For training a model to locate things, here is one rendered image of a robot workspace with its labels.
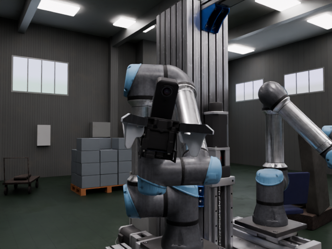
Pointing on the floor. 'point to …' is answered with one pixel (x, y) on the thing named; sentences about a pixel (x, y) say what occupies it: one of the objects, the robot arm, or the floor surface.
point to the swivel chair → (296, 192)
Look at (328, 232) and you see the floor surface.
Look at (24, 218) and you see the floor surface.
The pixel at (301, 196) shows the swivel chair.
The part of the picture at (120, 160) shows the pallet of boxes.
